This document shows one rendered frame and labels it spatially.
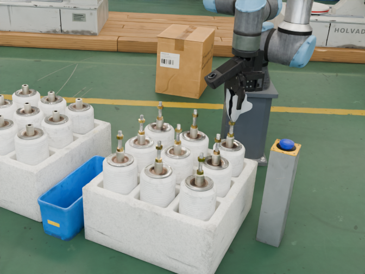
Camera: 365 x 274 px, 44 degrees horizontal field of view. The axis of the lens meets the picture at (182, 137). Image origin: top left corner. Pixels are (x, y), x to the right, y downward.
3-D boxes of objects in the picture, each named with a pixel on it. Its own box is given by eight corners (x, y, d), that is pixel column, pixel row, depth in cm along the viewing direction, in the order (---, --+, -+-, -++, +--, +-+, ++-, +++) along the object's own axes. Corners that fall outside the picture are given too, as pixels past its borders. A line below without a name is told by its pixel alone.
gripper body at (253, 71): (262, 93, 126) (268, 51, 120) (236, 97, 123) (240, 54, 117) (248, 84, 132) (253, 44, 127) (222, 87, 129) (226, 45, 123)
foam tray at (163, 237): (148, 176, 163) (149, 132, 155) (251, 207, 150) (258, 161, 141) (84, 238, 131) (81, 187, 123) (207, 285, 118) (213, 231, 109)
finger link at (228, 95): (245, 118, 133) (250, 89, 128) (227, 120, 131) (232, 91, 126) (240, 113, 135) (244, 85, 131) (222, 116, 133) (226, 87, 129)
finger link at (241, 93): (244, 111, 125) (246, 81, 121) (239, 112, 124) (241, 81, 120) (235, 105, 129) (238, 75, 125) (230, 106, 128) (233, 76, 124)
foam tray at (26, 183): (31, 141, 182) (26, 99, 174) (112, 166, 168) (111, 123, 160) (-51, 187, 151) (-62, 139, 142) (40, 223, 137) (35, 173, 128)
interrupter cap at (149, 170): (143, 179, 116) (143, 176, 116) (145, 164, 123) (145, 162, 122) (171, 180, 116) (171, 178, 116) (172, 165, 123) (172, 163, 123)
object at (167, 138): (145, 184, 146) (146, 135, 138) (142, 169, 154) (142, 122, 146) (174, 182, 148) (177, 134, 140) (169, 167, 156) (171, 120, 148)
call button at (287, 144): (280, 143, 125) (281, 137, 124) (294, 147, 123) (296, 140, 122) (276, 149, 121) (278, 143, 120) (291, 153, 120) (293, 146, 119)
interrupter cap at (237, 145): (229, 138, 139) (230, 136, 139) (247, 148, 134) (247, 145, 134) (211, 144, 135) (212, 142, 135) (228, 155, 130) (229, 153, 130)
